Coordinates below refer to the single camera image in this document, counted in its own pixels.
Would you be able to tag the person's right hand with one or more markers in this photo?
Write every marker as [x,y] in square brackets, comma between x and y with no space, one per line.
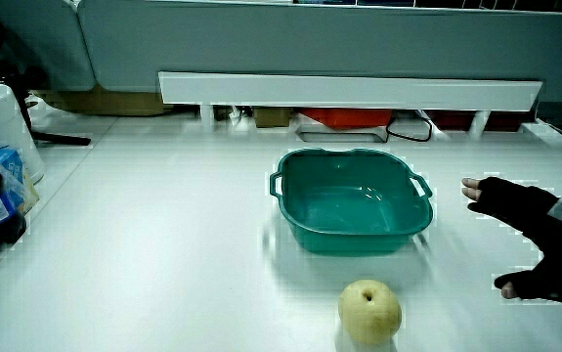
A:
[525,207]

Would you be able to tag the yellow pear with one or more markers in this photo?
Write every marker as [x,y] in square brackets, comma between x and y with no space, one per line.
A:
[369,313]

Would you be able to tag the grey desk partition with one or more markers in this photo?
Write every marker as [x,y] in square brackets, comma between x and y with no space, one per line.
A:
[310,44]

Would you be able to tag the white desk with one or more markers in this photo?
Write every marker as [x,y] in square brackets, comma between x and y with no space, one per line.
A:
[163,244]

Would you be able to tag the dark red box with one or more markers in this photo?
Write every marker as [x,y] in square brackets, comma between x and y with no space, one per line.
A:
[451,119]

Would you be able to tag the green plastic basin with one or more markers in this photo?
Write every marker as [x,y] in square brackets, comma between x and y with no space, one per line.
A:
[354,205]

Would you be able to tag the white flat tray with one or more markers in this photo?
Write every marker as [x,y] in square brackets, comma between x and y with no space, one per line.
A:
[341,133]

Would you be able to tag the orange plastic box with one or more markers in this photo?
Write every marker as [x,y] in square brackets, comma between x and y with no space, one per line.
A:
[346,117]

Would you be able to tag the white monitor riser shelf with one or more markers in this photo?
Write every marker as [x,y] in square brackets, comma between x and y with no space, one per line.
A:
[349,91]

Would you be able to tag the small cardboard box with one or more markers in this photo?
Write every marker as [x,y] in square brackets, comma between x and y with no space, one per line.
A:
[272,117]

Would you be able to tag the flat brown cardboard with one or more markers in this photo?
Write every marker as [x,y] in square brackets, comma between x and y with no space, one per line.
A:
[104,102]

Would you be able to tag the blue paper box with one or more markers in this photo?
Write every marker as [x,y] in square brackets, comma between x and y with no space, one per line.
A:
[9,168]

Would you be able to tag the black stand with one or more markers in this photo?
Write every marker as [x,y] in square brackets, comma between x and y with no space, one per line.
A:
[14,78]

